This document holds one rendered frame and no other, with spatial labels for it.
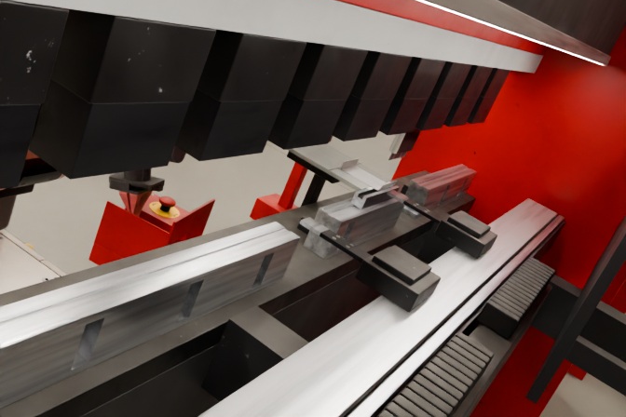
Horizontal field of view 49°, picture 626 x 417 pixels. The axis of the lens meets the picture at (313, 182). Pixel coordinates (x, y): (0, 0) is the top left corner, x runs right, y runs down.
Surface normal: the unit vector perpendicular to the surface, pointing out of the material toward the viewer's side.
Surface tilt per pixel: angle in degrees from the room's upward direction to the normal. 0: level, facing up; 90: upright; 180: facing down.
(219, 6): 90
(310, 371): 0
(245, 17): 90
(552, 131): 90
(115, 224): 90
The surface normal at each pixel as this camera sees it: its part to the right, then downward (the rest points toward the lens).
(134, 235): -0.29, 0.21
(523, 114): -0.47, 0.11
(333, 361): 0.37, -0.87
